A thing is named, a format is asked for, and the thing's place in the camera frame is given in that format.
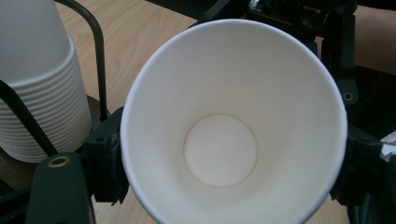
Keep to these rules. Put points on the tall stack of white cups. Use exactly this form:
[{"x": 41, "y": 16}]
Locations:
[{"x": 37, "y": 62}]

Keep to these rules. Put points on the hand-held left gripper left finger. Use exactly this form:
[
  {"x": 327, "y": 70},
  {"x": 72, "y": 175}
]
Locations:
[{"x": 102, "y": 161}]

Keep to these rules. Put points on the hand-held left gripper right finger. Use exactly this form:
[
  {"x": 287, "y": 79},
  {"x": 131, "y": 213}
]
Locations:
[{"x": 364, "y": 168}]

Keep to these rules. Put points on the single white paper cup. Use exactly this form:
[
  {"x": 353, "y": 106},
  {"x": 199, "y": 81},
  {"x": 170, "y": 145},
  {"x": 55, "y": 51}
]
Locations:
[{"x": 218, "y": 93}]

